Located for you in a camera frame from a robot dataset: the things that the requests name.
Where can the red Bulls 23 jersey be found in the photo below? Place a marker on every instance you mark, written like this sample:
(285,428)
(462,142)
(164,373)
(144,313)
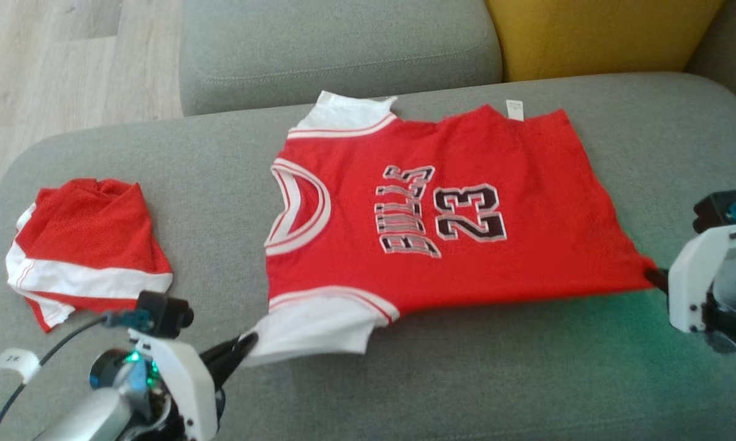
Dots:
(527,171)

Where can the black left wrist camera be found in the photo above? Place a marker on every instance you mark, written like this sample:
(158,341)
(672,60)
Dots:
(165,312)

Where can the large yellow sofa cushion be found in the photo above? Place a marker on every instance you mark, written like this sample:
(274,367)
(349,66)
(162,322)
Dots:
(600,37)

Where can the grey sofa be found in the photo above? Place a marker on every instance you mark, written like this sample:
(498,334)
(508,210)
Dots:
(466,380)

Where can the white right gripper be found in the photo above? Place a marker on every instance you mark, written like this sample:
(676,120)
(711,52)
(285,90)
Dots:
(692,275)

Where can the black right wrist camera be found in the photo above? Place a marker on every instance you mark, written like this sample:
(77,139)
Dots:
(714,211)

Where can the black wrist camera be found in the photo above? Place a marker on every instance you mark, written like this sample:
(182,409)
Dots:
(165,312)
(714,211)

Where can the grey sofa back cushion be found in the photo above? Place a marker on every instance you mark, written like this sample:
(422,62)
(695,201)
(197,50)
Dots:
(343,49)
(732,55)

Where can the red shorts with white stripe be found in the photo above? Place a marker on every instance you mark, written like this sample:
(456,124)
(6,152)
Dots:
(86,226)

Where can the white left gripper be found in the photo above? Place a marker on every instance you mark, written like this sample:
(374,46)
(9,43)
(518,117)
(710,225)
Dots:
(184,380)

